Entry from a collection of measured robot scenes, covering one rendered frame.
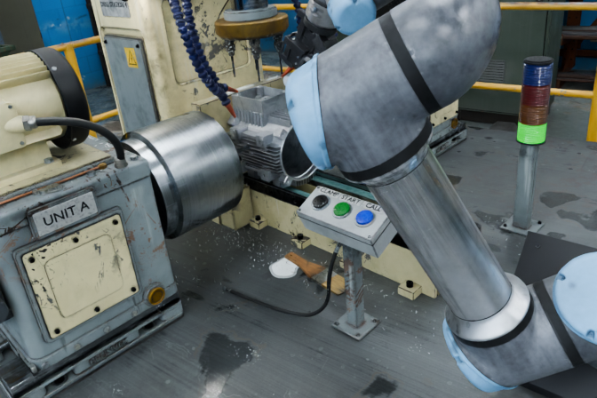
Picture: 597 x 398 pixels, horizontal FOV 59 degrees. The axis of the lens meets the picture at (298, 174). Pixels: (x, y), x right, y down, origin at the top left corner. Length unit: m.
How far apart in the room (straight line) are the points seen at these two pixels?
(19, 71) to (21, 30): 5.67
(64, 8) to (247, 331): 6.11
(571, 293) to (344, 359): 0.44
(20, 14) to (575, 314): 6.34
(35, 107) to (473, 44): 0.71
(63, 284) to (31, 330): 0.09
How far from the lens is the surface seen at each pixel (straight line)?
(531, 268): 1.00
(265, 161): 1.29
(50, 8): 6.85
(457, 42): 0.53
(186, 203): 1.08
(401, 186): 0.59
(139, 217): 1.02
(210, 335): 1.10
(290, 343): 1.05
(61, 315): 1.01
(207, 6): 1.49
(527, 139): 1.28
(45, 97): 0.98
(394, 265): 1.16
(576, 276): 0.76
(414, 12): 0.54
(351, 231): 0.87
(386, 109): 0.53
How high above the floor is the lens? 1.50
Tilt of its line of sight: 24 degrees down
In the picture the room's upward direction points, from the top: 6 degrees counter-clockwise
